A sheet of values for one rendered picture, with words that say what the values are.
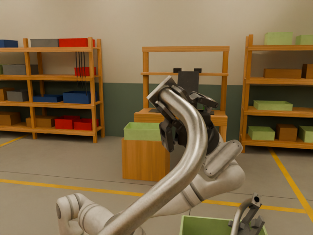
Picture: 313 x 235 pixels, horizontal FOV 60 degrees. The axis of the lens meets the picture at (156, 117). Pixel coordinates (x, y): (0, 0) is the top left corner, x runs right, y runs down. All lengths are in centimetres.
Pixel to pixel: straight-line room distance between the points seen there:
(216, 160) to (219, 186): 15
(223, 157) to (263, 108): 488
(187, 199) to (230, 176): 12
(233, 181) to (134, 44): 552
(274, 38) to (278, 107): 125
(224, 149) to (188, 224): 104
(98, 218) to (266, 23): 542
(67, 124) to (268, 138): 415
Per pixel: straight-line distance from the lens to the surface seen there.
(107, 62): 626
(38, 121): 666
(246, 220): 142
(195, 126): 39
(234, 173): 68
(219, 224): 156
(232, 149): 55
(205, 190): 69
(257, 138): 554
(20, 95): 673
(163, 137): 50
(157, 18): 599
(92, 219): 90
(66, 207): 110
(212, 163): 55
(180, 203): 70
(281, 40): 539
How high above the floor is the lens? 178
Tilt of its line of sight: 12 degrees down
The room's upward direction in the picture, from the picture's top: straight up
